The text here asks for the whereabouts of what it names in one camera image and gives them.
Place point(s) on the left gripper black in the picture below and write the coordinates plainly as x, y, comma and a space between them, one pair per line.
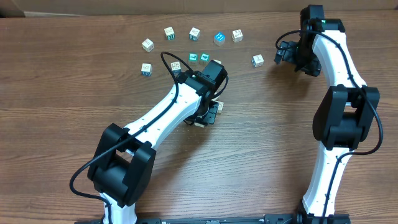
210, 115

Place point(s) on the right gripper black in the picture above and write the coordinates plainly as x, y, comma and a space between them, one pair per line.
286, 55

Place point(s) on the block plain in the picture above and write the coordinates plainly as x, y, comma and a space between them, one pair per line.
148, 45
199, 125

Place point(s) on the block green R number five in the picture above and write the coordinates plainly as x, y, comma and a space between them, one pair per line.
220, 107

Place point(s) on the block blue T side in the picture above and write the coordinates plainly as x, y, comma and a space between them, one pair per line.
257, 61

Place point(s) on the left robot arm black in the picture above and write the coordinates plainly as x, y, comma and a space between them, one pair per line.
124, 157

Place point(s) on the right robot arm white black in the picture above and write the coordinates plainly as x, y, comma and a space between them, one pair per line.
344, 117

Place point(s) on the block blue side centre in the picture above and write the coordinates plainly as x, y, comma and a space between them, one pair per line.
176, 68

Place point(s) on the green top 4 block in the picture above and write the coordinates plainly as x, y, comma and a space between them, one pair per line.
204, 59

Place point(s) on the green top L block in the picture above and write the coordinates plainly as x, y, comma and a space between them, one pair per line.
192, 58

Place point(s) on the block yellow O side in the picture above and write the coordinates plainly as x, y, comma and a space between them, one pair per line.
237, 35

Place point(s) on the block blue D side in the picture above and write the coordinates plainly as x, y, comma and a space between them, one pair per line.
146, 69

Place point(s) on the blue top block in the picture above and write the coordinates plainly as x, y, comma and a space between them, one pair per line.
219, 39

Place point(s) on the block green J side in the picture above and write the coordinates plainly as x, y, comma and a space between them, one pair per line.
194, 34

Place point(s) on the block green R side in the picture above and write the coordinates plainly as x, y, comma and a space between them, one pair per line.
169, 33

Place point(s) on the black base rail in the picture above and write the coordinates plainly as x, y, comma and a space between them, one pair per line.
266, 219

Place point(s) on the cardboard backdrop wall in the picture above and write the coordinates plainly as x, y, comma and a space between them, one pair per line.
42, 8

